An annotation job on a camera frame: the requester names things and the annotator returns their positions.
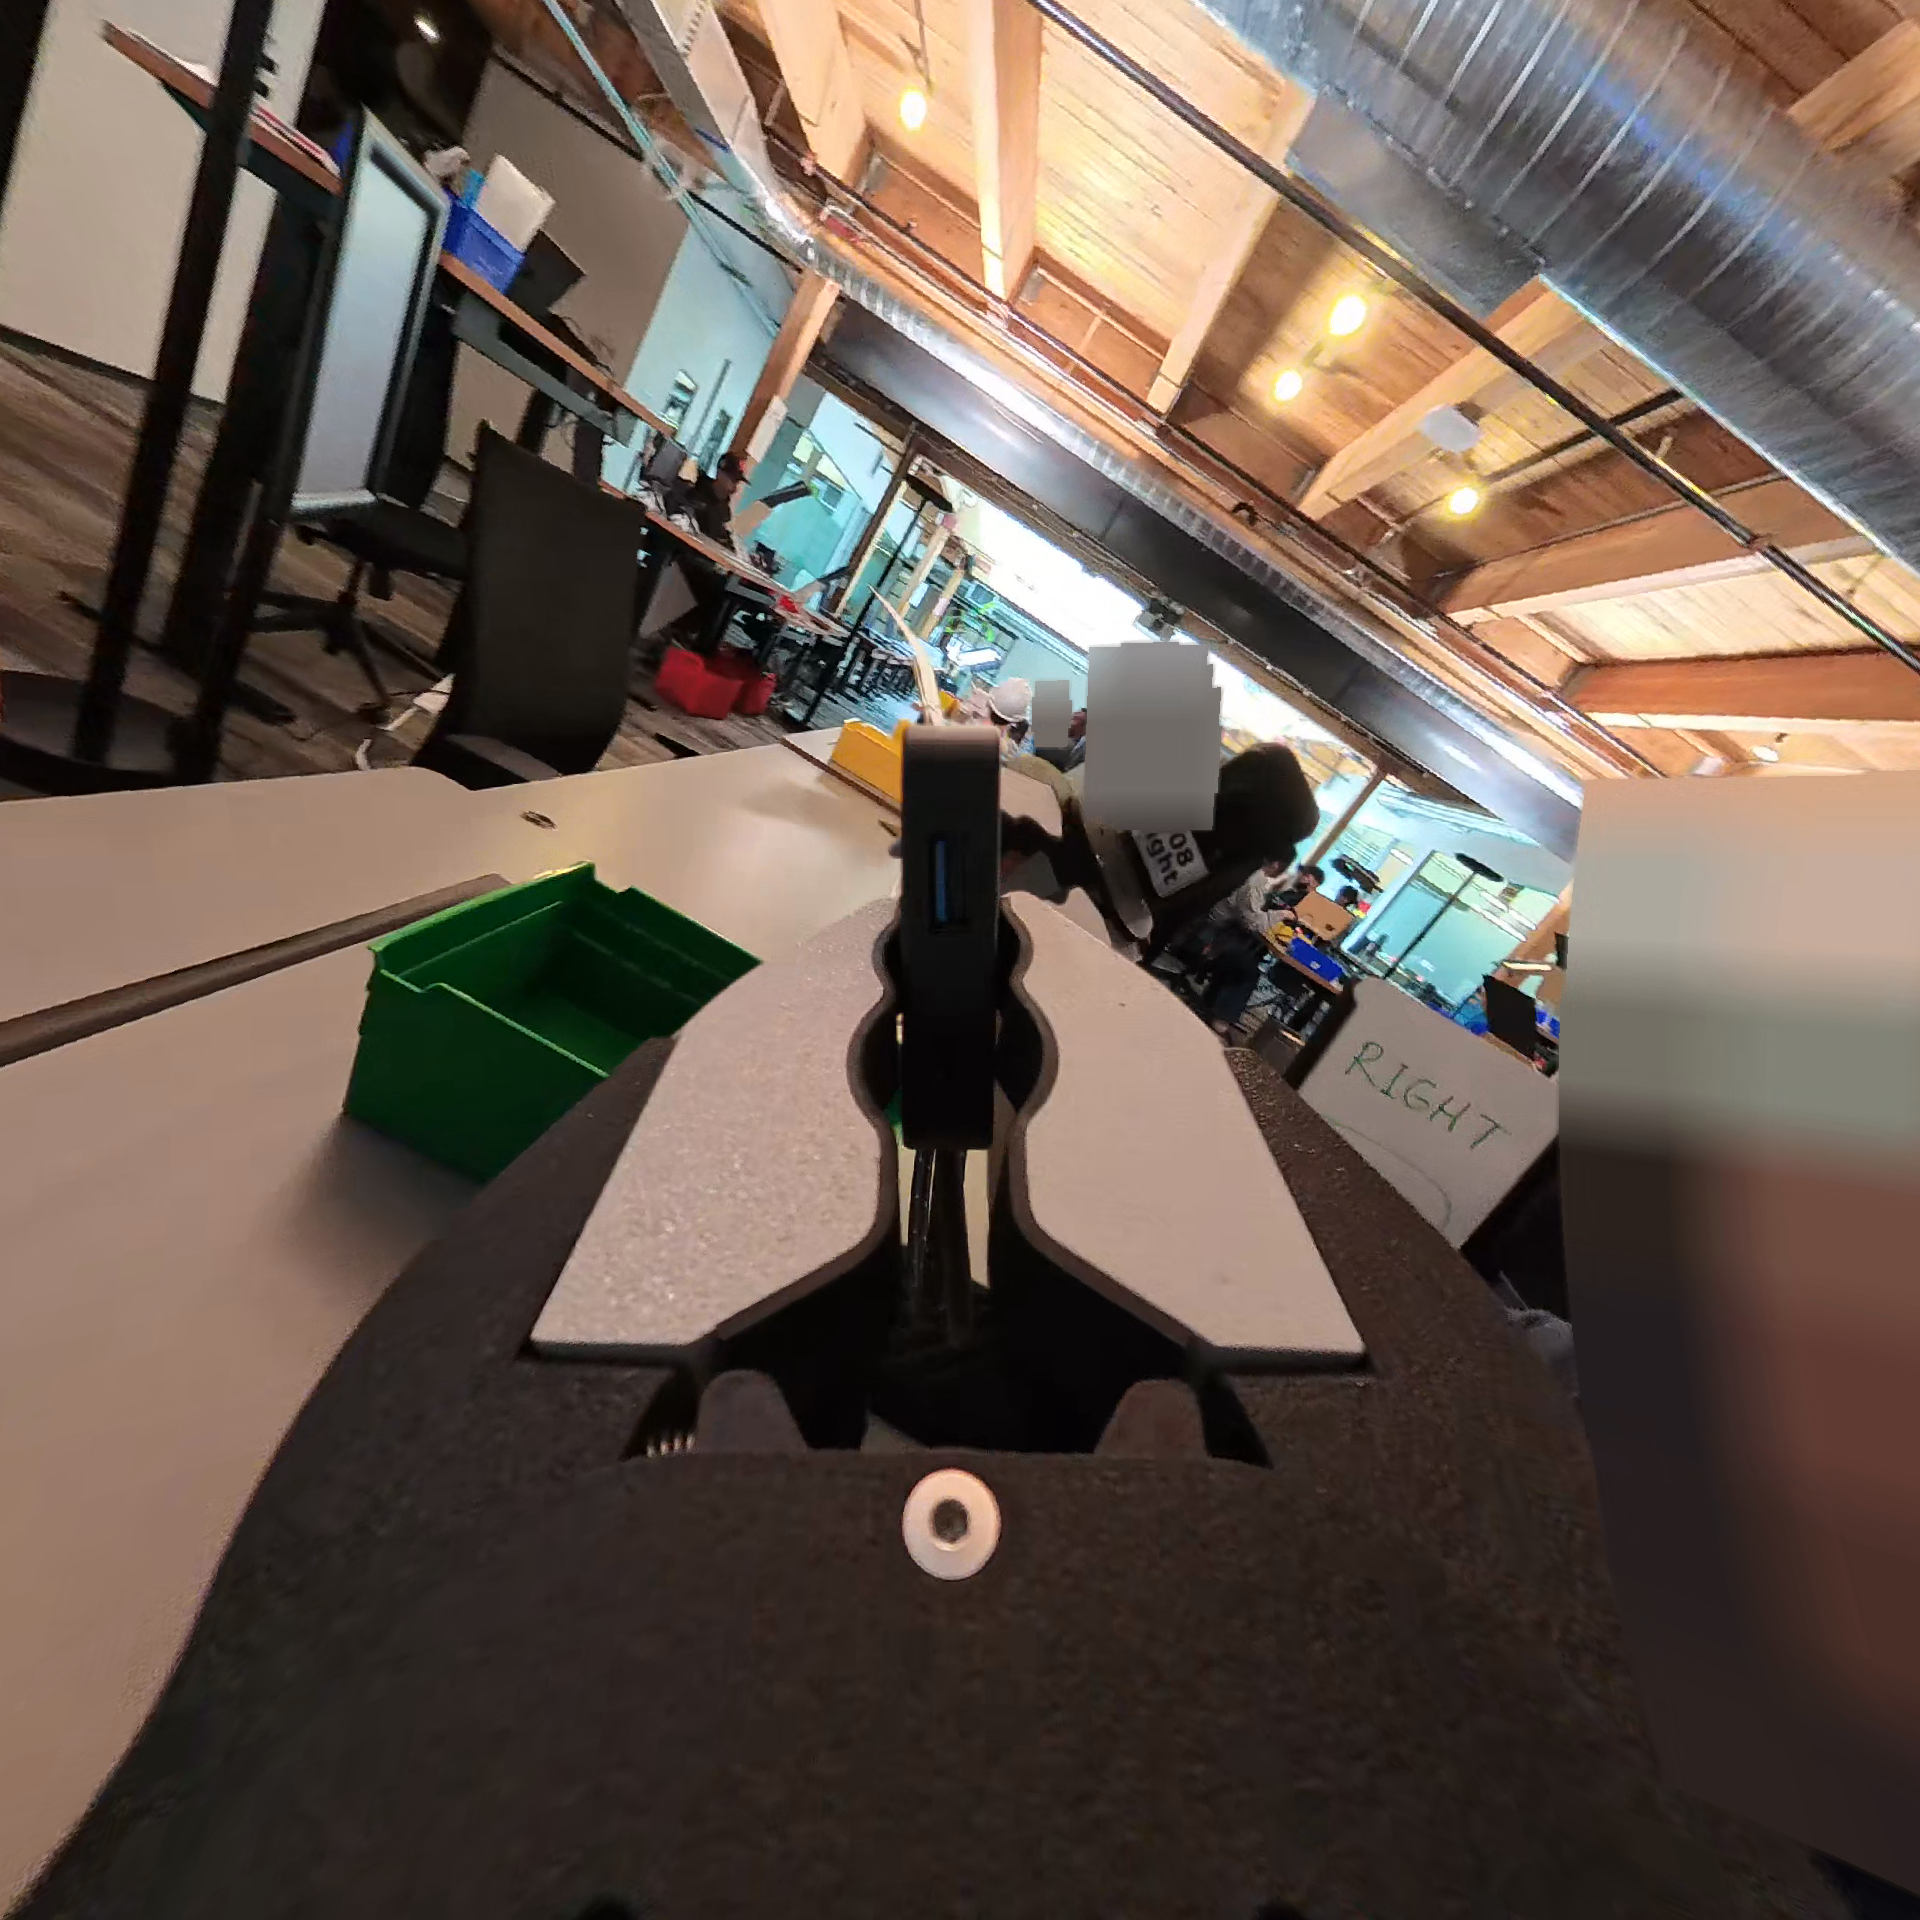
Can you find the green plastic bin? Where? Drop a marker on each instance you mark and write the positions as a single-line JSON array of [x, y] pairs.
[[450, 1080]]

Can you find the black swivel office chair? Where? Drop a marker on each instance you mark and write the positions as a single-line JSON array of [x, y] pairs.
[[358, 555]]

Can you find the white box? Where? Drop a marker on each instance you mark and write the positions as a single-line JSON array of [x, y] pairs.
[[517, 194]]

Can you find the small yellow bin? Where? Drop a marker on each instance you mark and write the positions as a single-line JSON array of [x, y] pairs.
[[861, 757]]

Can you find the black USB hub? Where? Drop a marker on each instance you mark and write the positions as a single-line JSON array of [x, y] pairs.
[[949, 1020]]

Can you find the white handwritten sign board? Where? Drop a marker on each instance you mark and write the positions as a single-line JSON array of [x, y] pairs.
[[1425, 1155]]

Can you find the blue plastic crate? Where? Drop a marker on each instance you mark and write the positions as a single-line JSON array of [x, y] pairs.
[[480, 247]]

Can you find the long wooden desk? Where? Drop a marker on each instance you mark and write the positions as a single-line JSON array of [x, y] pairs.
[[598, 375]]

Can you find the round spiral metal duct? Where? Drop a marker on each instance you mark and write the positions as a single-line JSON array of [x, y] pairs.
[[1650, 194]]

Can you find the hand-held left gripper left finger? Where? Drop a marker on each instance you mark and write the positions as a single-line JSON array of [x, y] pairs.
[[705, 1184]]

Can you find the red plastic bin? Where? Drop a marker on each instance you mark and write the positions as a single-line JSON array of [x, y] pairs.
[[756, 693], [697, 681]]

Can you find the framed screen on stand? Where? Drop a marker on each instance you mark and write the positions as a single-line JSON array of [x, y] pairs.
[[376, 299]]

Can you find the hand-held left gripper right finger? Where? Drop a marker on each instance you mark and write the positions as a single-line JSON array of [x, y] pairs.
[[1201, 1201]]

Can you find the white ceiling sensor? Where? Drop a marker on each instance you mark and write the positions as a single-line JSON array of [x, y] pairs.
[[1450, 425]]

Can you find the black framed wooden desk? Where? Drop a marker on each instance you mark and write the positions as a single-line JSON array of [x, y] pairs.
[[181, 375]]

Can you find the black high-back chair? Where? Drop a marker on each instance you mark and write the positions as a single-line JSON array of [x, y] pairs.
[[555, 599]]

